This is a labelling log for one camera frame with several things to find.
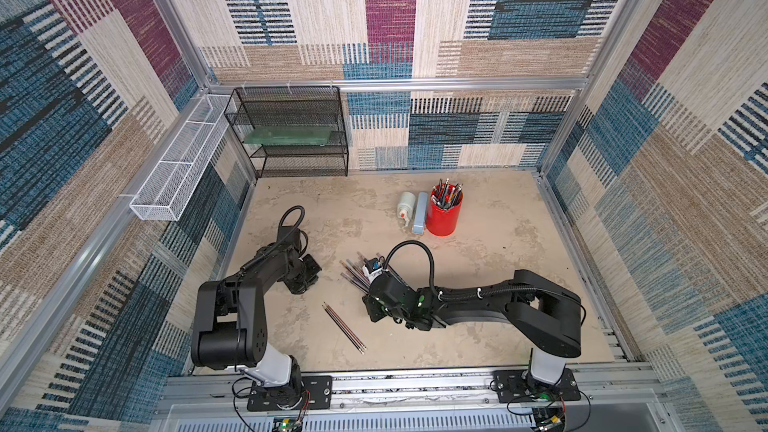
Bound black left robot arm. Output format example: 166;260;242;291
190;205;321;395

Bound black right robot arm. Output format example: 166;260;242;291
361;240;586;387

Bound bundle of capped pencils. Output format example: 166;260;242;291
340;254;408;296

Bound pencils in red cup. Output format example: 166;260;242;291
431;179;463;211

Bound light blue eraser box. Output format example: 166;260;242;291
412;192;430;235

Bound red pencil cup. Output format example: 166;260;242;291
426;185;463;237

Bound green board on shelf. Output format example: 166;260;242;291
243;126;334;146

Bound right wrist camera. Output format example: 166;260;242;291
362;257;384;283

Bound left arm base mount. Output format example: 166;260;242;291
246;375;333;412

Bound black wire mesh shelf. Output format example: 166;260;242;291
224;86;349;178

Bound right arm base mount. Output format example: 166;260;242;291
489;368;581;404

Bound white wire mesh basket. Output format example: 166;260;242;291
130;94;230;221

